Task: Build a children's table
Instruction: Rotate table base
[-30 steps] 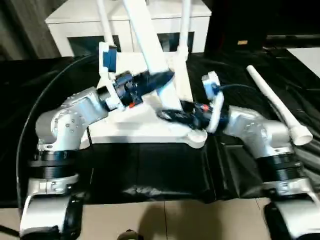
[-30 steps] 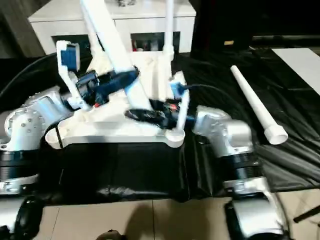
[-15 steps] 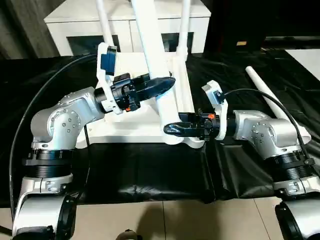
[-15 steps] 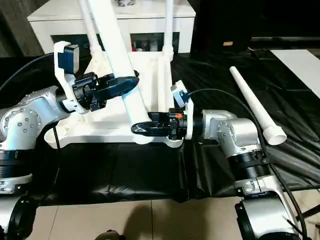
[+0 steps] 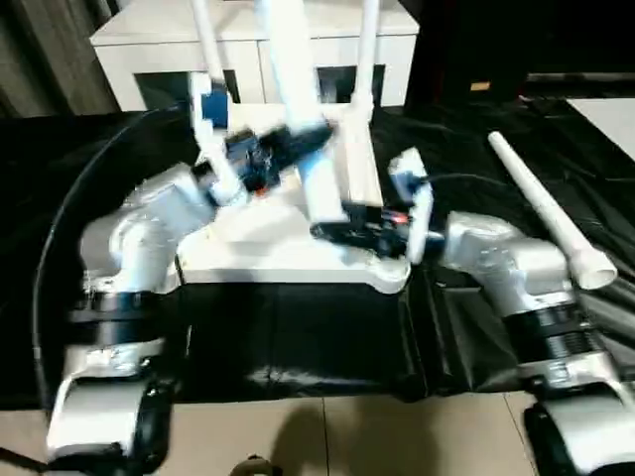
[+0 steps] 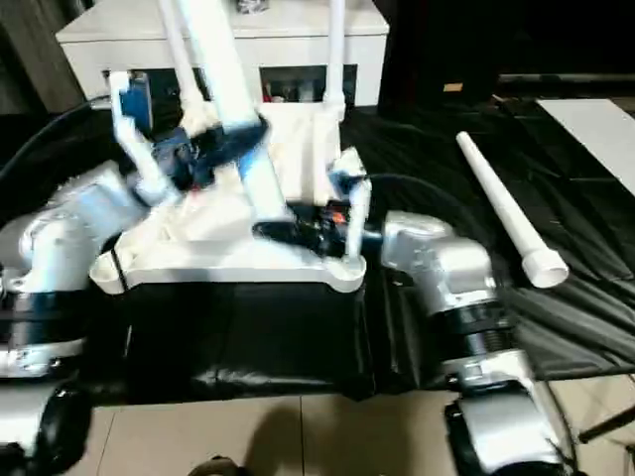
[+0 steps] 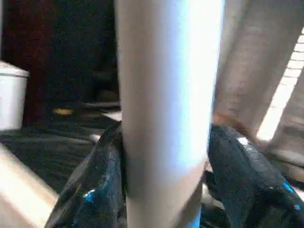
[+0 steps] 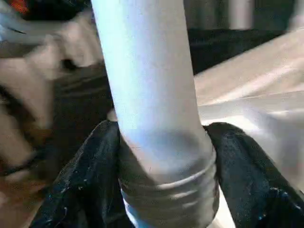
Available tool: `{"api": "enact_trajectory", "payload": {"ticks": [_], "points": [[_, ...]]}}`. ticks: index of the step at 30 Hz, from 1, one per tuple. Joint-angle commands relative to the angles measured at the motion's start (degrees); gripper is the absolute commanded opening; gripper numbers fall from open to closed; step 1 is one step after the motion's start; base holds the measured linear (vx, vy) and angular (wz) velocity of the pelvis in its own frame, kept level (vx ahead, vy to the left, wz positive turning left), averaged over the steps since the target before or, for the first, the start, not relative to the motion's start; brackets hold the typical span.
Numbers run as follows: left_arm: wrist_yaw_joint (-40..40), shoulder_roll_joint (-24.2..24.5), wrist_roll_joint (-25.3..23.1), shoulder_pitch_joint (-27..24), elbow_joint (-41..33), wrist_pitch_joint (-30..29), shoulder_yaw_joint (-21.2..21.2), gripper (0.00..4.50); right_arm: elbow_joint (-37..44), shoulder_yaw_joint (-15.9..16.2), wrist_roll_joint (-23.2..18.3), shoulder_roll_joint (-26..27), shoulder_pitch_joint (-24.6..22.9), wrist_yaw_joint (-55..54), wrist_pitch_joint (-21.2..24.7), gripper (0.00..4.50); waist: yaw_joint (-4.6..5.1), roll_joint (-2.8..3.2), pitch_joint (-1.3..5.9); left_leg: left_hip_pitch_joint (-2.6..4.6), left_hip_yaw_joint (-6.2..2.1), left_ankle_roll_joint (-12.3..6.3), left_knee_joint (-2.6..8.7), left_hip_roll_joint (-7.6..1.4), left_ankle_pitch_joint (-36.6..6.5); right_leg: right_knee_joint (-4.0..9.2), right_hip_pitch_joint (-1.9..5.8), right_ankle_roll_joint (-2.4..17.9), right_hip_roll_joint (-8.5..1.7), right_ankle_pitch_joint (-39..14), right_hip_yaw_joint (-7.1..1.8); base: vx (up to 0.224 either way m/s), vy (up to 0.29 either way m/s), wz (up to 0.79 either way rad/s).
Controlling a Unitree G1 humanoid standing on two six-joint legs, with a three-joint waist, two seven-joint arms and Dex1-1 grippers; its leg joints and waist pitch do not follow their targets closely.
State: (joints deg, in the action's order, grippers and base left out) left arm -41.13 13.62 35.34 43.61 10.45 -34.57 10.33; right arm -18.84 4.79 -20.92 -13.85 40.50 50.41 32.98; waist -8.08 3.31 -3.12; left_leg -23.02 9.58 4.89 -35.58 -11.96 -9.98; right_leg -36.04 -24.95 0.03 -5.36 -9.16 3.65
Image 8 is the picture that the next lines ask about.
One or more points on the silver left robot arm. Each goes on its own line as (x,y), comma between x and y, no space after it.
(33,33)

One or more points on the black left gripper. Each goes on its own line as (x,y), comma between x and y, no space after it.
(47,7)

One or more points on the white plastic table top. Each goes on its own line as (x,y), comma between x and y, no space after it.
(256,85)

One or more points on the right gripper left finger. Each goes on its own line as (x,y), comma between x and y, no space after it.
(85,190)

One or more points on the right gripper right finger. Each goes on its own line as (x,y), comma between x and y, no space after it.
(256,185)

